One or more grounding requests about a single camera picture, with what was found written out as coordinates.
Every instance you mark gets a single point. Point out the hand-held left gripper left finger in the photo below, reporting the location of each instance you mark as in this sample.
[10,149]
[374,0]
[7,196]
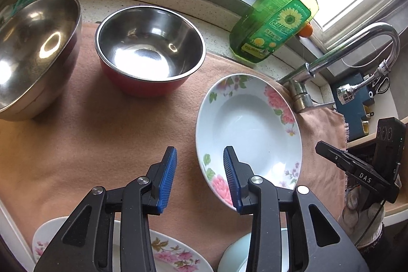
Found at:
[165,182]

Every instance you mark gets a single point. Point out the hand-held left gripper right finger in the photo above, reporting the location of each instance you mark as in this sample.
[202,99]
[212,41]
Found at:
[232,182]

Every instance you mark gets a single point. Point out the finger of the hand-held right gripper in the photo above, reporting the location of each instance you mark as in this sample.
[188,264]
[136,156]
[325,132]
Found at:
[334,157]

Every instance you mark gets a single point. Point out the deep floral white plate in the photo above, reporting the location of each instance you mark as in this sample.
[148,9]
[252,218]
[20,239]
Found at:
[251,119]

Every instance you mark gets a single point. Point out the red steel bowl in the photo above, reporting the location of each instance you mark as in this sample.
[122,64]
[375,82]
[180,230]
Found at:
[149,45]

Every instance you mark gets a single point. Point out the person's right forearm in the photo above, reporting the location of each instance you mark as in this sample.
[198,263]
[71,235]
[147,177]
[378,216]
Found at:
[374,248]

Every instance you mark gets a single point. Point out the person's right hand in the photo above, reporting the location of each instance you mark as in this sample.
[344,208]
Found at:
[358,211]

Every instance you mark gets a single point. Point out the dark blue box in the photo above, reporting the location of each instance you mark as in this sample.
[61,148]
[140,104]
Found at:
[353,120]

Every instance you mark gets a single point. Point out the light blue bowl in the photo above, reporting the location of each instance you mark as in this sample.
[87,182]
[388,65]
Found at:
[236,254]

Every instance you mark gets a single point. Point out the scissors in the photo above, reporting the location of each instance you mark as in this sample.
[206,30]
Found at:
[382,85]

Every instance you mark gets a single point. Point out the flat floral white plate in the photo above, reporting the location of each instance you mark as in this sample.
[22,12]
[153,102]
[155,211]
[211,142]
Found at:
[173,254]

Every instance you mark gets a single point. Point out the pink cloth mat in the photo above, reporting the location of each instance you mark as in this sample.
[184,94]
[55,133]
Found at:
[95,147]

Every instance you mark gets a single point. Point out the chrome faucet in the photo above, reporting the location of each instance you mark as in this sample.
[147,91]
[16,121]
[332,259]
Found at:
[350,47]

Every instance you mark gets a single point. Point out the small orange object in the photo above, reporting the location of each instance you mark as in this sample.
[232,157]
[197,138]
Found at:
[306,30]

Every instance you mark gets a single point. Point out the green dish soap bottle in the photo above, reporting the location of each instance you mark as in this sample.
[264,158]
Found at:
[271,23]

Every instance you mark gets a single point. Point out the large steel bowl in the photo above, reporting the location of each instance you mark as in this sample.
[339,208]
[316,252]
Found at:
[32,52]

